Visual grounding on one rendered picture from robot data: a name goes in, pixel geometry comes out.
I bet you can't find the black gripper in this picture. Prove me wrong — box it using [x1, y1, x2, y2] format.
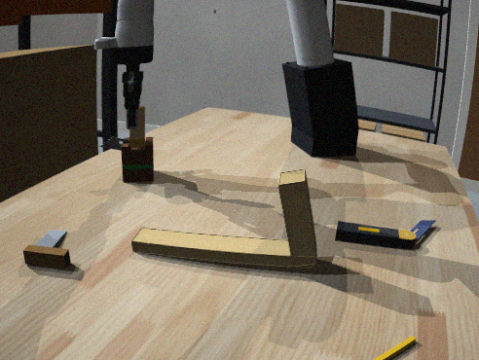
[114, 45, 154, 129]

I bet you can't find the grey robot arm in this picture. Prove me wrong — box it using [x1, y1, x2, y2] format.
[94, 0, 334, 66]

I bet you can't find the yellow pencil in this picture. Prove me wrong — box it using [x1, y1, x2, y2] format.
[374, 336, 416, 360]

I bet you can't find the black sliding bevel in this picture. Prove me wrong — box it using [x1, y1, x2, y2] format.
[335, 220, 436, 250]

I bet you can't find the l-shaped wooden frame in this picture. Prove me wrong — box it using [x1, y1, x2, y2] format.
[131, 169, 317, 269]

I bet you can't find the brown wooden block with green stripe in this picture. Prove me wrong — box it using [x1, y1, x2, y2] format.
[122, 137, 154, 182]

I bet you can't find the try square with wooden stock and grey blade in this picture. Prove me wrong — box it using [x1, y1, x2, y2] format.
[23, 230, 71, 270]

